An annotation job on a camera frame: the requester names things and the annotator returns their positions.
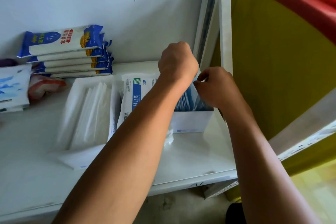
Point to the person's right hand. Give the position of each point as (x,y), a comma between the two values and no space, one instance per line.
(219,90)

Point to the person's left hand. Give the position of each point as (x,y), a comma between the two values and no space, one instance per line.
(177,61)

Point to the person's right fingers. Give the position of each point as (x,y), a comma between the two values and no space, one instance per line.
(202,77)

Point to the blue mask packet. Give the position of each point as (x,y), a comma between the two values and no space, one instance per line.
(197,100)

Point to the person's right forearm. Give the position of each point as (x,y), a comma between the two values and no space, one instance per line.
(259,168)

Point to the person's left forearm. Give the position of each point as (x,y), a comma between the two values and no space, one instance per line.
(126,153)

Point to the row of blue packets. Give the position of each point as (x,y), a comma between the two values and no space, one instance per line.
(183,101)

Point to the clear plastic wrapper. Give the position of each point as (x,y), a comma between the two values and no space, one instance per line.
(169,137)

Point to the white blue-striped mask pack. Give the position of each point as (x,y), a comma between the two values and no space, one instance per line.
(132,97)

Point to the row of white packets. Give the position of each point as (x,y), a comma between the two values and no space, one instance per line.
(88,116)

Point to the blue white yellow-print bag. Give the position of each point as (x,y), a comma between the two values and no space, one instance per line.
(73,68)
(60,40)
(70,62)
(78,74)
(68,55)

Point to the black shoe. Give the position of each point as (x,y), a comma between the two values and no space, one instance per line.
(235,214)

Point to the large white open box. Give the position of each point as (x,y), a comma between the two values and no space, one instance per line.
(78,158)

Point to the red white plastic packet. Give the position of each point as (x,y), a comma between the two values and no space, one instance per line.
(43,87)

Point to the white light-blue pack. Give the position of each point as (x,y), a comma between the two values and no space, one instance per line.
(13,87)

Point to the white metal shelf post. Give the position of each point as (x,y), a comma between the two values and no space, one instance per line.
(225,21)

